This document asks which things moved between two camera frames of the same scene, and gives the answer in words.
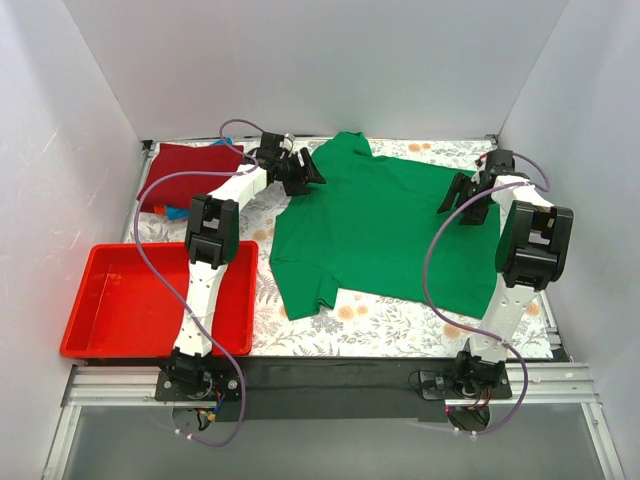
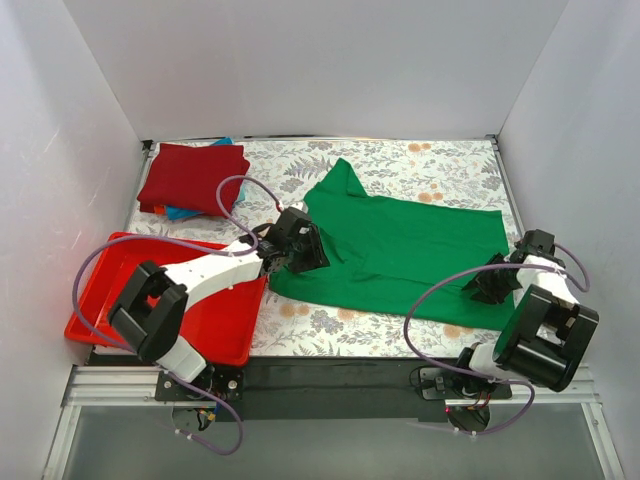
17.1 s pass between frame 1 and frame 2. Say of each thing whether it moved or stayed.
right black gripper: moved
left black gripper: moved
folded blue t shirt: stayed
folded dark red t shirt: stayed
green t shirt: moved
